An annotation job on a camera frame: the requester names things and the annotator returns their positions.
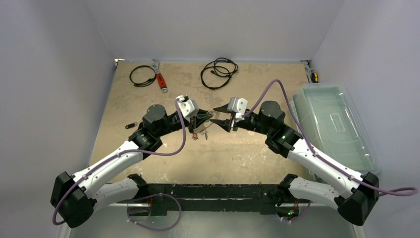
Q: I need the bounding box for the metal key organizer ring plate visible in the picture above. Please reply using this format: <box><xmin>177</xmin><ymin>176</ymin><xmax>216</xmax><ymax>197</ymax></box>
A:
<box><xmin>192</xmin><ymin>111</ymin><xmax>220</xmax><ymax>140</ymax></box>

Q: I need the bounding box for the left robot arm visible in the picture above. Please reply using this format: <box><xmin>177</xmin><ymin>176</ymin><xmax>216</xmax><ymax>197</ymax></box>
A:
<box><xmin>50</xmin><ymin>100</ymin><xmax>212</xmax><ymax>228</ymax></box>

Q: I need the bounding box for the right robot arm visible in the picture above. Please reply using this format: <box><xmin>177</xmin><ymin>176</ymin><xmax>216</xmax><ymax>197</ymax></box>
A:
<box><xmin>211</xmin><ymin>97</ymin><xmax>379</xmax><ymax>226</ymax></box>

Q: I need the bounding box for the clear plastic storage bin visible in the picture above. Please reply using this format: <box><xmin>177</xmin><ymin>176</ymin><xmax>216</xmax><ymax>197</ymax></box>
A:
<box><xmin>291</xmin><ymin>83</ymin><xmax>381</xmax><ymax>177</ymax></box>

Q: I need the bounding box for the yellow black clamp tool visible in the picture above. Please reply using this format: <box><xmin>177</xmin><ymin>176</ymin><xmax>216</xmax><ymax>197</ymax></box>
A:
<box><xmin>300</xmin><ymin>60</ymin><xmax>319</xmax><ymax>83</ymax></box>

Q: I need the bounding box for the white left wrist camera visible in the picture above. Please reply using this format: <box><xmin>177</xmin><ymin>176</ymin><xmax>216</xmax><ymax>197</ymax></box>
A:
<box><xmin>176</xmin><ymin>95</ymin><xmax>199</xmax><ymax>121</ymax></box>

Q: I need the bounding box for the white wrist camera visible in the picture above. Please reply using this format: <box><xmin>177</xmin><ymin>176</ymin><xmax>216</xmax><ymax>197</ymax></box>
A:
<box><xmin>176</xmin><ymin>95</ymin><xmax>199</xmax><ymax>121</ymax></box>
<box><xmin>227</xmin><ymin>97</ymin><xmax>248</xmax><ymax>122</ymax></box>

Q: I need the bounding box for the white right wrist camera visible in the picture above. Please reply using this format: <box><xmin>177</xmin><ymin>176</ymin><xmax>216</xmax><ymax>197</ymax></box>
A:
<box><xmin>227</xmin><ymin>97</ymin><xmax>248</xmax><ymax>122</ymax></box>

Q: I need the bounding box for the black coiled cable right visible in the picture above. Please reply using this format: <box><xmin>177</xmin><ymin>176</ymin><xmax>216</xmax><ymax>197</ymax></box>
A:
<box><xmin>200</xmin><ymin>57</ymin><xmax>239</xmax><ymax>90</ymax></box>

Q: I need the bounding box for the black coiled cable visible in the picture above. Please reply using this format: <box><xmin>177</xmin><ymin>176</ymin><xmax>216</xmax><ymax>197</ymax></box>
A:
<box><xmin>129</xmin><ymin>65</ymin><xmax>157</xmax><ymax>88</ymax></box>
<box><xmin>200</xmin><ymin>57</ymin><xmax>239</xmax><ymax>90</ymax></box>

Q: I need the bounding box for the black coiled cable left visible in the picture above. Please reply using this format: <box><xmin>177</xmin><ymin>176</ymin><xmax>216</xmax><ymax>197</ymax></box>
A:
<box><xmin>129</xmin><ymin>65</ymin><xmax>157</xmax><ymax>88</ymax></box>

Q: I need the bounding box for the red handled adjustable wrench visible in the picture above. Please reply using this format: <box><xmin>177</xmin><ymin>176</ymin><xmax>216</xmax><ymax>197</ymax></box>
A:
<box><xmin>151</xmin><ymin>59</ymin><xmax>168</xmax><ymax>93</ymax></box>

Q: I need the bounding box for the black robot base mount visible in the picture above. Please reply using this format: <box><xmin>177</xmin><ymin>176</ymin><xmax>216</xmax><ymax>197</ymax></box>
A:
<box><xmin>128</xmin><ymin>174</ymin><xmax>306</xmax><ymax>220</ymax></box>

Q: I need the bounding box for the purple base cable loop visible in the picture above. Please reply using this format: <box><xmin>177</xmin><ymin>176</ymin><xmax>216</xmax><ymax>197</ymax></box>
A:
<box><xmin>126</xmin><ymin>192</ymin><xmax>183</xmax><ymax>232</ymax></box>

